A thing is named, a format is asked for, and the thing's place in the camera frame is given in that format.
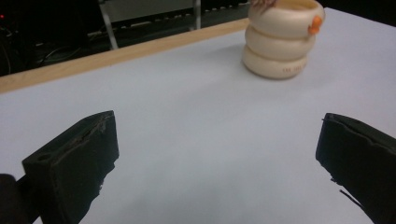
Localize cream ribbed cup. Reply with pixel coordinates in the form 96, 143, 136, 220
241, 0, 327, 80

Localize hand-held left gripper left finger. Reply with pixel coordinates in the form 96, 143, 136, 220
21, 109, 120, 224

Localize white table mat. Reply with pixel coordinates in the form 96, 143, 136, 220
0, 7, 396, 224

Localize black floor cables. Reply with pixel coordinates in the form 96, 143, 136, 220
36, 46, 83, 67

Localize white metal stand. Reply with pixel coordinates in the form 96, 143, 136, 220
97, 0, 203, 51

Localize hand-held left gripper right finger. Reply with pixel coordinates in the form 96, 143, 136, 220
315, 112, 396, 224

